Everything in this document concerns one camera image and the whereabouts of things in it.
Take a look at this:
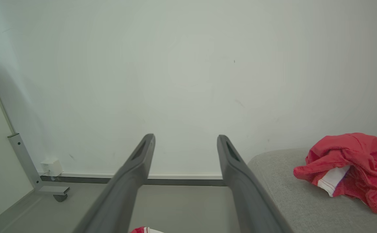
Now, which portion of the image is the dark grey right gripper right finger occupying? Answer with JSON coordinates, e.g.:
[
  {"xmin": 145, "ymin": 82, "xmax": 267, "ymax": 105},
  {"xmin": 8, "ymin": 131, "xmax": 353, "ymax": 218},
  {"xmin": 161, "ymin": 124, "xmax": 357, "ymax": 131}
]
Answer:
[{"xmin": 217, "ymin": 135, "xmax": 293, "ymax": 233}]

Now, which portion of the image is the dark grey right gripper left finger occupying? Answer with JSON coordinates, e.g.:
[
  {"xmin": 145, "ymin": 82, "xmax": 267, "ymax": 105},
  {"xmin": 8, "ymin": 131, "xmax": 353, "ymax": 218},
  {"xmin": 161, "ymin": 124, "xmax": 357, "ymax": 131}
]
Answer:
[{"xmin": 74, "ymin": 134, "xmax": 156, "ymax": 233}]

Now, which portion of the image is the red garment with white band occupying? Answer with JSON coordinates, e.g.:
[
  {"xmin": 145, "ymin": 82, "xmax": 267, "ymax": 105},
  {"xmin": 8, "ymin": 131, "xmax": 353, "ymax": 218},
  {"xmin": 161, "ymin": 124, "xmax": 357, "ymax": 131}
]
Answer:
[{"xmin": 293, "ymin": 133, "xmax": 377, "ymax": 215}]

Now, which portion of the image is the grey fabric sofa seat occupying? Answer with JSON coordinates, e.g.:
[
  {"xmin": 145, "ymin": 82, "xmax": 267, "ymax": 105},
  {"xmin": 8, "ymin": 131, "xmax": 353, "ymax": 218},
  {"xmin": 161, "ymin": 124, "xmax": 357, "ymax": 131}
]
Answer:
[{"xmin": 247, "ymin": 148, "xmax": 377, "ymax": 233}]

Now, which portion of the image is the white garment with red trim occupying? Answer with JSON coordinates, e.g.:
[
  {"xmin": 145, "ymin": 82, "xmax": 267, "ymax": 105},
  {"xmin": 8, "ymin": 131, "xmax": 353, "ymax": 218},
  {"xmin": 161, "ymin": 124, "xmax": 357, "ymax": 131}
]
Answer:
[{"xmin": 130, "ymin": 227, "xmax": 165, "ymax": 233}]

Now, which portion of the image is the small white plug box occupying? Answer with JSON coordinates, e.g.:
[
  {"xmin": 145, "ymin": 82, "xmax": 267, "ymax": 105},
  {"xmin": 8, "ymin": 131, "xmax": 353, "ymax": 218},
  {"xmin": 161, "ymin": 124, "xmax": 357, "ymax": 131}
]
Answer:
[{"xmin": 40, "ymin": 158, "xmax": 63, "ymax": 177}]

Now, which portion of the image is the grey metal leg with caster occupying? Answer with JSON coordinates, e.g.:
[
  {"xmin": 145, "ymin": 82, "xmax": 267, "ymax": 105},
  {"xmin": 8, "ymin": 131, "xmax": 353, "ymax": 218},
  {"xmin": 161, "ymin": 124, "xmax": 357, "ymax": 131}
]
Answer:
[{"xmin": 8, "ymin": 133, "xmax": 70, "ymax": 203}]

